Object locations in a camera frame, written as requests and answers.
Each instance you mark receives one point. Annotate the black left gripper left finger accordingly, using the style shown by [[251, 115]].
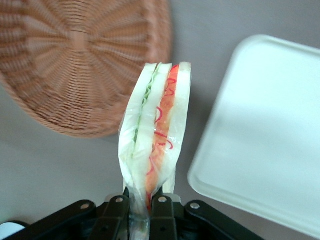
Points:
[[112, 217]]

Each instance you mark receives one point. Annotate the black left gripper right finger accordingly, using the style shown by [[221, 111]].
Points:
[[163, 220]]

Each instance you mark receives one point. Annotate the triangle sandwich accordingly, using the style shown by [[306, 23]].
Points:
[[152, 120]]

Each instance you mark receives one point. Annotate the cream rectangular tray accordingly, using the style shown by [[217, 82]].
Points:
[[262, 130]]

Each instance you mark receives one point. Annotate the round brown wicker basket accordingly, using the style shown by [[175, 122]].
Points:
[[75, 62]]

